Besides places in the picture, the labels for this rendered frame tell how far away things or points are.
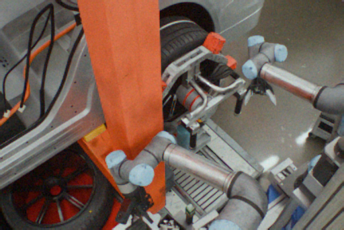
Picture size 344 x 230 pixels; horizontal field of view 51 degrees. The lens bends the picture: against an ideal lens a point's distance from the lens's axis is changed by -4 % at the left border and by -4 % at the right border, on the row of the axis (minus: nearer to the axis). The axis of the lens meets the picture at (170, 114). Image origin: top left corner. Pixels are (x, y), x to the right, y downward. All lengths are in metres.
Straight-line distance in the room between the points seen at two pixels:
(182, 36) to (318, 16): 2.51
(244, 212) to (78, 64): 1.04
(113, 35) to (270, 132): 2.25
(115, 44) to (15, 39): 1.44
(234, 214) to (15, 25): 1.81
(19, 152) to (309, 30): 3.03
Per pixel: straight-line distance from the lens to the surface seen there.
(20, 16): 2.50
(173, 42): 1.90
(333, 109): 1.46
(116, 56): 1.02
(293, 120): 3.18
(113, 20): 0.94
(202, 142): 2.72
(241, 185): 1.15
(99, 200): 2.18
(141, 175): 1.25
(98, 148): 2.13
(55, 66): 2.10
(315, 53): 3.78
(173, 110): 2.28
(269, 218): 1.92
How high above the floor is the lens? 2.47
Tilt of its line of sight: 54 degrees down
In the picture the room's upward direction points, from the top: 1 degrees counter-clockwise
